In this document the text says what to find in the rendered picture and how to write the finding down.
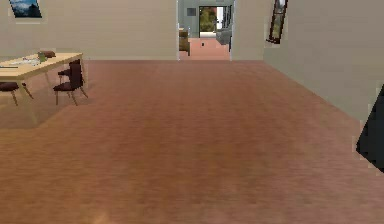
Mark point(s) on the glass room door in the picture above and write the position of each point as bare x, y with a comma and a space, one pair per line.
211, 20

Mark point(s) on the dark brown dining chair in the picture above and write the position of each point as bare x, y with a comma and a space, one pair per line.
66, 71
74, 81
9, 87

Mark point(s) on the blue framed wall picture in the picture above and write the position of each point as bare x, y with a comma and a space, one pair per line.
25, 8

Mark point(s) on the grey sofa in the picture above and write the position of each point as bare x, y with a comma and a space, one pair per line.
224, 36

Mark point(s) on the white plate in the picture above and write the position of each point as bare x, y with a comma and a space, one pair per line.
26, 62

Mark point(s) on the green cup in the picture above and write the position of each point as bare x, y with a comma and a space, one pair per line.
42, 57

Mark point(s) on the black television set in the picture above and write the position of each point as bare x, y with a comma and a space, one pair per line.
372, 136

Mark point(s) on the brown wooden cabinet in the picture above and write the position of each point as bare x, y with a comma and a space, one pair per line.
184, 44

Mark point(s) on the light wooden dining table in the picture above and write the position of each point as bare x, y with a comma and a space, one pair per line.
31, 68

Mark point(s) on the brown loaf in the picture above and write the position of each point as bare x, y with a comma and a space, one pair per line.
49, 53

